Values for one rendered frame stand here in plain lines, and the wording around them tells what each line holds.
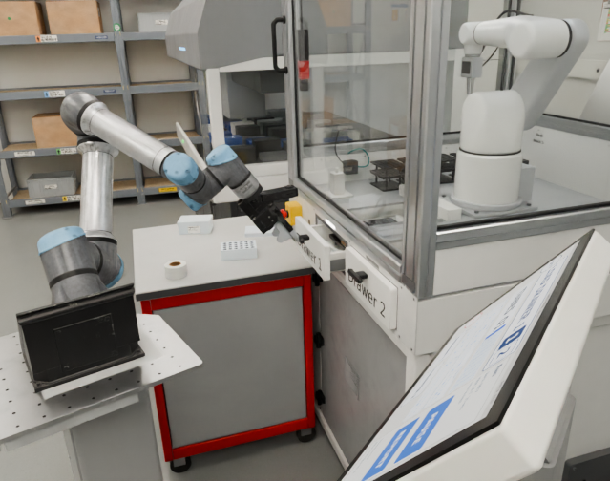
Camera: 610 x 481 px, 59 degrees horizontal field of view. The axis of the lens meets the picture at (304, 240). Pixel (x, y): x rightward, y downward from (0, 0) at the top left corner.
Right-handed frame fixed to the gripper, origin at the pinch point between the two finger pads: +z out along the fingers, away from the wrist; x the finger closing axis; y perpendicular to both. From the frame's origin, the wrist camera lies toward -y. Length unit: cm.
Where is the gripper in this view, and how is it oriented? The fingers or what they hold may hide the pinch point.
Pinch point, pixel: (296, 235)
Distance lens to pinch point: 164.5
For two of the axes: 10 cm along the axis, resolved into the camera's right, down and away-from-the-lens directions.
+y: -7.6, 6.5, -0.2
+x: 3.0, 3.3, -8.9
